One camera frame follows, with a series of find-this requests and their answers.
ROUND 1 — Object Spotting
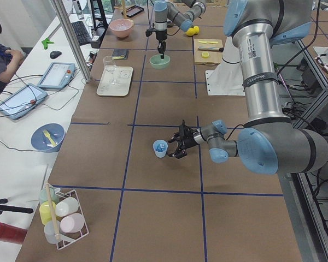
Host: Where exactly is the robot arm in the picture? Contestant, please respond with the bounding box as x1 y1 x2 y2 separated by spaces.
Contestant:
172 1 328 174
146 1 206 59

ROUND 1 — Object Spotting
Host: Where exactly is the yellow plastic knife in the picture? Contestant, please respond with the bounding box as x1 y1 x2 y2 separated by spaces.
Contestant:
197 40 219 44

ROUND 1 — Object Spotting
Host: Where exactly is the black tray with phone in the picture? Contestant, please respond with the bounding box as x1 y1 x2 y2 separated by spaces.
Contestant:
125 5 144 18

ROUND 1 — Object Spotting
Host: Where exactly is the white plastic cup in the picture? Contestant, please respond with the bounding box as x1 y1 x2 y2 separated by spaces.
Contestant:
55 197 79 217

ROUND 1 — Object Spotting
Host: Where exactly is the teach pendant tablet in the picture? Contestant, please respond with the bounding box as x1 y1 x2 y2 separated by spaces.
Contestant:
0 84 48 120
37 62 76 90

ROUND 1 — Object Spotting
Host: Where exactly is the green ceramic bowl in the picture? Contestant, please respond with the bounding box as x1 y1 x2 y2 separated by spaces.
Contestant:
149 54 171 69

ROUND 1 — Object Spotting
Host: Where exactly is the wooden cutting board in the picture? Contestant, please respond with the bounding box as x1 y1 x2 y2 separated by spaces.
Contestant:
194 39 224 64

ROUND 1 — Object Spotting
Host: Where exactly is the green plastic cup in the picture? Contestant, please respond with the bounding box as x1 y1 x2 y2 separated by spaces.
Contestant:
39 186 59 204

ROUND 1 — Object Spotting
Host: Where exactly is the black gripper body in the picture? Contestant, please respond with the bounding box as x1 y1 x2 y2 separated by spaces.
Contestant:
173 120 200 153
145 28 168 53

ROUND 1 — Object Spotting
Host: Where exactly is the yellow lemon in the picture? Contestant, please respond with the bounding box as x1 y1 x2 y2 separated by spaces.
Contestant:
186 26 200 37

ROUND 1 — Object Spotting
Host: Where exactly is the white wire cup rack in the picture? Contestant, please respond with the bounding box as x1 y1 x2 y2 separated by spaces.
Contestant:
44 183 89 250

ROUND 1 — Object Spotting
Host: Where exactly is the clear wine glass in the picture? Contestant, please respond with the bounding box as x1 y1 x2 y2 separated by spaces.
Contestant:
103 56 118 85

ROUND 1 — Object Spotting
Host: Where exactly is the black tripod handle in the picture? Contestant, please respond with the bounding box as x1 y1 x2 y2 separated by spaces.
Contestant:
0 199 34 215

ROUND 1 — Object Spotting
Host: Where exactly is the clear plastic cup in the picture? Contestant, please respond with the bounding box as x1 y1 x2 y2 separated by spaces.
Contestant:
44 221 58 244

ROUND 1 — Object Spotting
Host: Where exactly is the dark sponge cloth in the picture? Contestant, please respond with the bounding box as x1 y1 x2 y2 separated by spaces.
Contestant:
112 49 129 60

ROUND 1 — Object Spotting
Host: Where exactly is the far teach pendant tablet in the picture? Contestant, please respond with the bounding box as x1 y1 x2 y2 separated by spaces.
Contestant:
37 62 76 90

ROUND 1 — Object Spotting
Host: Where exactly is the aluminium frame post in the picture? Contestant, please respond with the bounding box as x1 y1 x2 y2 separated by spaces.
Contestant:
50 0 91 83

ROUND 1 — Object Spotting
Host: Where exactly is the yellow plastic cup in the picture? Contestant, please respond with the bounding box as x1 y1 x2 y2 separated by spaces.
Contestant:
39 201 52 225

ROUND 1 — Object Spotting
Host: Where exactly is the light blue plastic cup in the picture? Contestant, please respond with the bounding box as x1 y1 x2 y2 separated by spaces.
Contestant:
153 140 168 158

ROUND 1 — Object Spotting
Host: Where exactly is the black computer mouse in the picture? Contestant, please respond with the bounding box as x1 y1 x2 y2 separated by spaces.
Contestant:
50 50 62 59

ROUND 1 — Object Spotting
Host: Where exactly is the cream bear serving tray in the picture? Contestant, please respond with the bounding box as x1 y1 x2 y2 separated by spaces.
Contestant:
96 66 133 97

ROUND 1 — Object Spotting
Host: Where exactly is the blue bowl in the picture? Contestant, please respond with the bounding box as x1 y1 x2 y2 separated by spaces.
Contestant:
31 123 65 153

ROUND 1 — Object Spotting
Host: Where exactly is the pink ribbed bowl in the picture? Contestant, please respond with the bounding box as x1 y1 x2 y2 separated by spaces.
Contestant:
109 19 134 38

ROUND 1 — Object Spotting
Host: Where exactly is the black handled knife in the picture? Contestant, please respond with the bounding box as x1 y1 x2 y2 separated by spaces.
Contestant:
198 46 224 52

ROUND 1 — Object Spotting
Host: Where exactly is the lemon half slice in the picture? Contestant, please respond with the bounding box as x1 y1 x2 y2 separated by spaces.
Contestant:
201 52 210 58

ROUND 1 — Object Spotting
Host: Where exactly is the red cylinder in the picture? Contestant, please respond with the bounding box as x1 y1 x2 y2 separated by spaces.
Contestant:
0 222 27 245

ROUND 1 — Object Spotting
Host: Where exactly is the yellow plastic fork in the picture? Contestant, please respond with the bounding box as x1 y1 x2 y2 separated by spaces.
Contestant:
43 129 57 147

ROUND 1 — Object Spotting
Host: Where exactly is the pink plastic cup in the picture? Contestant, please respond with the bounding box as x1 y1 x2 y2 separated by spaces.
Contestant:
60 213 85 233

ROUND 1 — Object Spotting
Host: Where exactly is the near teach pendant tablet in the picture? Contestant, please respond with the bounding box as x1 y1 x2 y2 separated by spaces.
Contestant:
0 84 48 120

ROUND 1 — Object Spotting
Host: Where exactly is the green plastic clamp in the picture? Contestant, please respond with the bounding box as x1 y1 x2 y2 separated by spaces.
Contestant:
42 38 54 50

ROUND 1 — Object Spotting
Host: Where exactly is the black keyboard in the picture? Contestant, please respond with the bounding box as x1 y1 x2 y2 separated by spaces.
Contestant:
71 21 91 46

